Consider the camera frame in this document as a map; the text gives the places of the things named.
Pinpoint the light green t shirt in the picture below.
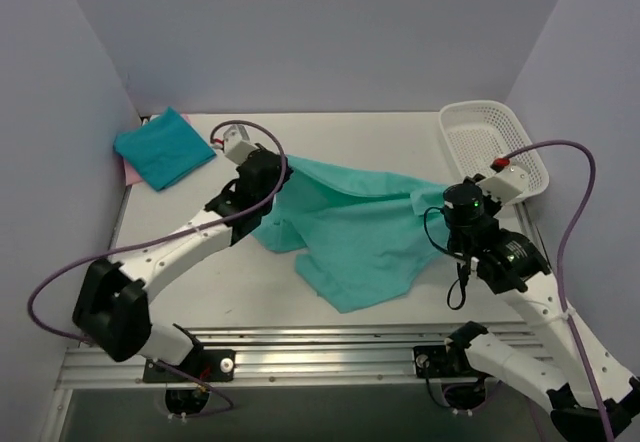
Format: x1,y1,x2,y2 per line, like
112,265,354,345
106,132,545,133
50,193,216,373
253,156,449,313

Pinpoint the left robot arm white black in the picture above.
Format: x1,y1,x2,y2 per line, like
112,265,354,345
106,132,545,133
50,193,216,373
72,144,292,381

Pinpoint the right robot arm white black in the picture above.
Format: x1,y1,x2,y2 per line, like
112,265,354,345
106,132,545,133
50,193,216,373
441,180,639,441

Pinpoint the white perforated plastic basket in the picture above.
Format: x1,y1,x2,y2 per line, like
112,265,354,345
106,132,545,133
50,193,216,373
438,100,549,200

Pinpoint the folded teal t shirt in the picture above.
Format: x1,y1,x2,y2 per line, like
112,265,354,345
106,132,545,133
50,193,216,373
113,107,216,192

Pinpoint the folded pink t shirt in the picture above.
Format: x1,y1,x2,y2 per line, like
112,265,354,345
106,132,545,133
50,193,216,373
120,113,192,186

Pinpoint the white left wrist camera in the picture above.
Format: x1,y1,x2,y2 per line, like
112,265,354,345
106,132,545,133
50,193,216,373
210,124,258,165

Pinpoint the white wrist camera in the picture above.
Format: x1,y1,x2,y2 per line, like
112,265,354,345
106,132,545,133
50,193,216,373
476,162,529,205
210,124,258,165

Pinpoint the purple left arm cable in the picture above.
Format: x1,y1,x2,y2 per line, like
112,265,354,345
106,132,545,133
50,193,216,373
27,120,289,418

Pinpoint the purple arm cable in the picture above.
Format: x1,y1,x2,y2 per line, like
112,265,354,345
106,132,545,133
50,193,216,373
27,120,289,418
492,139,616,442

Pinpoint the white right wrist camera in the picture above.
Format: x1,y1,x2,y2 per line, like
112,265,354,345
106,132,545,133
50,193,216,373
476,162,529,205

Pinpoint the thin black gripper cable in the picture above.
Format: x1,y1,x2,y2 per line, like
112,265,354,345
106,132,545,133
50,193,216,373
423,205,476,312

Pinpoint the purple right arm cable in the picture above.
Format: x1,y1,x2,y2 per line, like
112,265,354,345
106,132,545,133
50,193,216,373
492,139,616,442

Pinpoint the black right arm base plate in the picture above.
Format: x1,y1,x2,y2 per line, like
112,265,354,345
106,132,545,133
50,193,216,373
412,344,489,379

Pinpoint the aluminium rail frame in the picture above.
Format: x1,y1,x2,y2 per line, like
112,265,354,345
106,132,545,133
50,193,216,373
44,201,614,442

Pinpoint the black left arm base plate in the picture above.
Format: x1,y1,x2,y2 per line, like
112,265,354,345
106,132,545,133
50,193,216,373
142,349,236,383

